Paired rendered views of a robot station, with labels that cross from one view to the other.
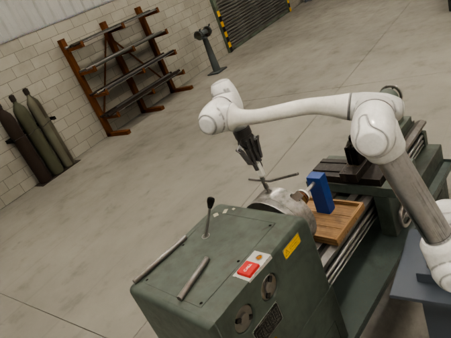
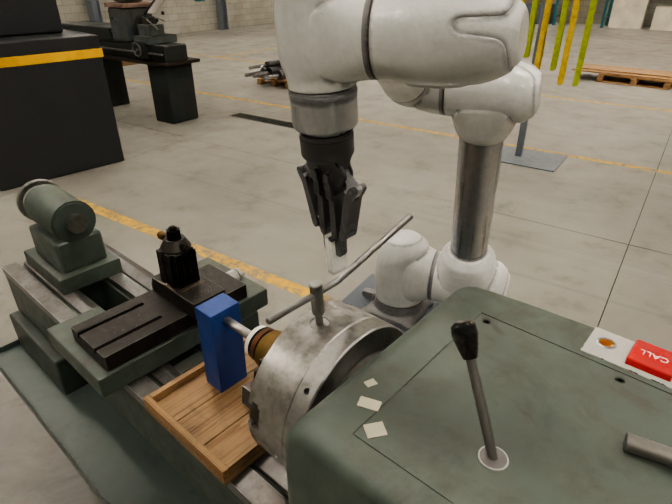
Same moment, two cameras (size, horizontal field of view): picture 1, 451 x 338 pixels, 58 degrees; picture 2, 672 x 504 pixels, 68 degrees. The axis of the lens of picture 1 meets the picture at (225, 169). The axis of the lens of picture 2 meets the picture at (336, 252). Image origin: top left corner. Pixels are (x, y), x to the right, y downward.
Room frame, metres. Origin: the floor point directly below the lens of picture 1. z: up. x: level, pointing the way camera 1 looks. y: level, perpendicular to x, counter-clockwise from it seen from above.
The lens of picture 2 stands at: (1.69, 0.55, 1.76)
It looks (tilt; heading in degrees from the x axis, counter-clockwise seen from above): 29 degrees down; 261
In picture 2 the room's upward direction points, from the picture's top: straight up
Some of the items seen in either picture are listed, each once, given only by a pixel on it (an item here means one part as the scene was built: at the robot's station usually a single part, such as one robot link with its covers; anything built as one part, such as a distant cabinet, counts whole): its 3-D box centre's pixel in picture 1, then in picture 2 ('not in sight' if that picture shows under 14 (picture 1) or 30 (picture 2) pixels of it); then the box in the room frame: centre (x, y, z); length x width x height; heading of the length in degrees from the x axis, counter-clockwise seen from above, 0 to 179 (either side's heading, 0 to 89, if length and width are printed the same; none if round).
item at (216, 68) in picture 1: (209, 50); not in sight; (10.38, -0.77, 0.57); 0.47 x 0.37 x 1.14; 136
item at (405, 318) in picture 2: not in sight; (393, 299); (1.28, -0.76, 0.83); 0.22 x 0.18 x 0.06; 138
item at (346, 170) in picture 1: (356, 167); (188, 290); (1.90, -0.66, 1.00); 0.20 x 0.10 x 0.05; 129
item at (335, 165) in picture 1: (349, 171); (165, 310); (1.97, -0.64, 0.95); 0.43 x 0.18 x 0.04; 39
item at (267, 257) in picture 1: (254, 271); (629, 370); (1.15, 0.04, 1.23); 0.13 x 0.08 x 0.06; 129
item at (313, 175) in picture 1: (321, 192); (222, 343); (1.80, -0.41, 1.00); 0.08 x 0.06 x 0.23; 39
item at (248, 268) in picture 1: (248, 269); (652, 361); (1.13, 0.06, 1.26); 0.06 x 0.06 x 0.02; 39
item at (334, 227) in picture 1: (319, 218); (246, 393); (1.76, -0.36, 0.89); 0.36 x 0.30 x 0.04; 39
